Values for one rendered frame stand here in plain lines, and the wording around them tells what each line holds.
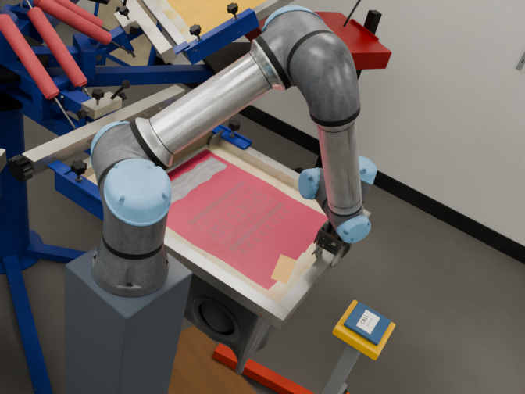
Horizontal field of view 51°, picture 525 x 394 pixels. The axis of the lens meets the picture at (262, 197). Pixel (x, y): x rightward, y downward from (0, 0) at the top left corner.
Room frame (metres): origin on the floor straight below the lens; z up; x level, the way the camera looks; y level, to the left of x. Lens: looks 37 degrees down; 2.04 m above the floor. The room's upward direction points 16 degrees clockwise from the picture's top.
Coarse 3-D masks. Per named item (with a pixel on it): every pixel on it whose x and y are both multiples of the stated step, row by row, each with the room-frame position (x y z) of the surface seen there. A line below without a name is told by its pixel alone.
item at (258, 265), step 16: (192, 192) 1.35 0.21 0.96; (176, 208) 1.26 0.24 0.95; (192, 208) 1.28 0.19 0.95; (176, 224) 1.19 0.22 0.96; (192, 240) 1.14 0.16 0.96; (208, 240) 1.16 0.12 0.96; (272, 240) 1.23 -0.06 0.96; (224, 256) 1.11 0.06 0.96; (240, 256) 1.13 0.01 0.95; (256, 256) 1.15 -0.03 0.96; (272, 256) 1.17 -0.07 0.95; (288, 256) 1.19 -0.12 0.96; (240, 272) 1.07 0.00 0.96; (256, 272) 1.09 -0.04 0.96; (272, 272) 1.11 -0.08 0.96
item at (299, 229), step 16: (192, 160) 1.51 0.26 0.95; (224, 160) 1.57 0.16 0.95; (176, 176) 1.41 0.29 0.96; (224, 176) 1.48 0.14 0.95; (240, 176) 1.50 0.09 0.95; (208, 192) 1.37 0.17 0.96; (272, 192) 1.46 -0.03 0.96; (304, 208) 1.43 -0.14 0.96; (288, 224) 1.33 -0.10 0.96; (304, 224) 1.35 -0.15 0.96; (320, 224) 1.37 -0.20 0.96; (288, 240) 1.26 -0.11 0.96; (304, 240) 1.28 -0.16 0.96
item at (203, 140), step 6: (210, 132) 1.59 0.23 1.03; (198, 138) 1.53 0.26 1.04; (204, 138) 1.56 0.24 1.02; (192, 144) 1.50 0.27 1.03; (198, 144) 1.53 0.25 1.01; (204, 144) 1.57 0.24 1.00; (180, 150) 1.44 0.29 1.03; (186, 150) 1.47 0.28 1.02; (192, 150) 1.50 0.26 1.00; (174, 156) 1.41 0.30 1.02; (180, 156) 1.45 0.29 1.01; (174, 162) 1.42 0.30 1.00
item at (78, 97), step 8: (64, 96) 1.55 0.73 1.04; (72, 96) 1.56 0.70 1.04; (80, 96) 1.57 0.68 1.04; (88, 96) 1.59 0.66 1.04; (64, 104) 1.55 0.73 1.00; (72, 104) 1.54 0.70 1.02; (80, 104) 1.53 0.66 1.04; (72, 112) 1.54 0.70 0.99; (112, 112) 1.54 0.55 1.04; (88, 120) 1.51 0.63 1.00
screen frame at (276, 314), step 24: (216, 144) 1.65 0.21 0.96; (264, 168) 1.57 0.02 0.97; (288, 168) 1.58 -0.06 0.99; (168, 240) 1.08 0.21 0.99; (192, 264) 1.03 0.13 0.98; (312, 264) 1.14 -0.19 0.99; (240, 288) 0.98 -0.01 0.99; (312, 288) 1.09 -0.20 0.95; (264, 312) 0.94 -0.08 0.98; (288, 312) 0.95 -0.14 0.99
